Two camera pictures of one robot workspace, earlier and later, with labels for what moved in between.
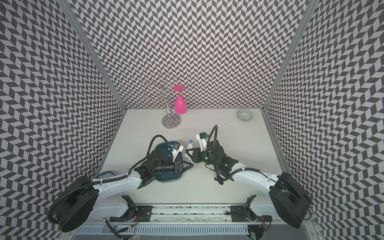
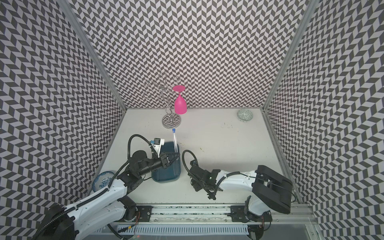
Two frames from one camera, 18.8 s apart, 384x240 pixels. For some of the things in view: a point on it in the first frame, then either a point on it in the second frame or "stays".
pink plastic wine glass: [180, 104] stays
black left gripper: [178, 168] → [165, 161]
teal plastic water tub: [163, 157] stays
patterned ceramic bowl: [244, 115] stays
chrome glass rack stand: [161, 90] stays
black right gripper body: [205, 158] → [198, 186]
